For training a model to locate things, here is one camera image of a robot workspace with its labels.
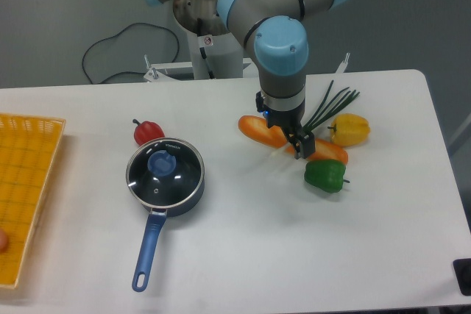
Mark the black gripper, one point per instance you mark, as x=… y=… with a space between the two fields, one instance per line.
x=287 y=114

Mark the glass lid blue knob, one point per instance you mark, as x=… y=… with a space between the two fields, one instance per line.
x=167 y=174

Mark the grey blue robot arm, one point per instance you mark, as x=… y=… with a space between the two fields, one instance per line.
x=272 y=34

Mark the green spring onion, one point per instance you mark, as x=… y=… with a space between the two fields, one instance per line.
x=330 y=107

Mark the orange baguette bread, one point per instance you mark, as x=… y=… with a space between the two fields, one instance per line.
x=255 y=128

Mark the green bell pepper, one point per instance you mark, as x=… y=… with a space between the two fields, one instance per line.
x=326 y=175

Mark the yellow bell pepper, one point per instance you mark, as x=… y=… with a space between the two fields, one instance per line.
x=349 y=130

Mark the red bell pepper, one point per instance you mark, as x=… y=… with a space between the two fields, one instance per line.
x=146 y=131

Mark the dark blue saucepan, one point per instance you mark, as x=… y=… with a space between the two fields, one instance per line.
x=154 y=224

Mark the black square table fixture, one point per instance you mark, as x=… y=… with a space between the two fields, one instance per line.
x=462 y=268

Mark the yellow woven basket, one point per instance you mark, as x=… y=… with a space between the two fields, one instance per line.
x=29 y=145

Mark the white metal base frame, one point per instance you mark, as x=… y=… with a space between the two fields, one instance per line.
x=169 y=69

